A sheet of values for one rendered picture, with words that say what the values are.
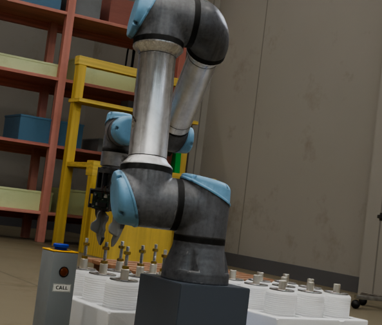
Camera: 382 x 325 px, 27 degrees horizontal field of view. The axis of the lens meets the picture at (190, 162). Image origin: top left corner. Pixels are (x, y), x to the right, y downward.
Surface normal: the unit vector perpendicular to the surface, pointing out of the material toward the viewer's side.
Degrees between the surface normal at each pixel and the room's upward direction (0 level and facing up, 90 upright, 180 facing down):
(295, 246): 90
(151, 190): 80
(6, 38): 90
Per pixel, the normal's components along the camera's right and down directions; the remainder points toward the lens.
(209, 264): 0.40, -0.31
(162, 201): 0.27, -0.07
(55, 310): 0.56, 0.02
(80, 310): -0.82, -0.14
